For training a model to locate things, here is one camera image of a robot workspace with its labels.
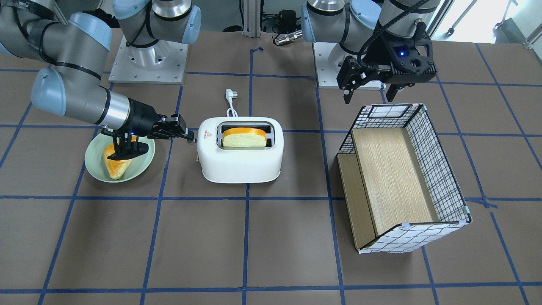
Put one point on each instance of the aluminium frame post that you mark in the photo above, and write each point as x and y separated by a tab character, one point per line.
251	11

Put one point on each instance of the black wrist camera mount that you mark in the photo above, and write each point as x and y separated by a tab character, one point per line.
124	147

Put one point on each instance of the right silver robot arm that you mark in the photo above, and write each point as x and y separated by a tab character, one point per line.
78	50

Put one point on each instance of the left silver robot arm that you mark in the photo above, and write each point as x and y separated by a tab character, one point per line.
354	25

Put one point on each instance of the white toaster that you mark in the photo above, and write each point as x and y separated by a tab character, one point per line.
228	164

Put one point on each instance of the yellow bread slice in toaster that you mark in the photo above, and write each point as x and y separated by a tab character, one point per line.
244	137

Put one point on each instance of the triangular bread on plate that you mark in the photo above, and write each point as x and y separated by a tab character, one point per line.
116	169

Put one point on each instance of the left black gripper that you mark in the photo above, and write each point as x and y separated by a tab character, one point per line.
380	54

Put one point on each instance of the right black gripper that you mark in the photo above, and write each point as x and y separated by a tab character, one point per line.
142	119

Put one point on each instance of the green plate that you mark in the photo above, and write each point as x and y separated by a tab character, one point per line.
104	169

